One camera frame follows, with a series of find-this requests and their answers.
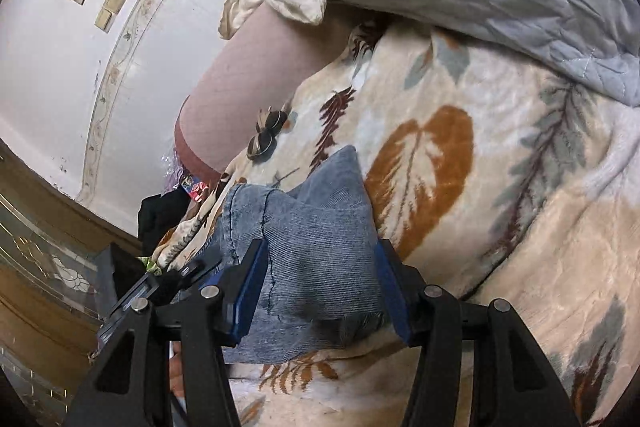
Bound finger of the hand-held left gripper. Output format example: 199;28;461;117
170;254;223;303

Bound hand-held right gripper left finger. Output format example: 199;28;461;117
62;238;271;427

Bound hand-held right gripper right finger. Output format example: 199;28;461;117
376;238;583;427

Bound grey denim pants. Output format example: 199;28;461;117
200;146;386;365

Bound black cloth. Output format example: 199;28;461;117
137;192;193;253

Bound red and blue box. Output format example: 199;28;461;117
180;174;213;202

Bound wooden stained glass door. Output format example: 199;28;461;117
0;142;146;427

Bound clear plastic bag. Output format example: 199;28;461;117
162;152;188;195

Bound leaf printed blanket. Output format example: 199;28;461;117
150;19;640;427

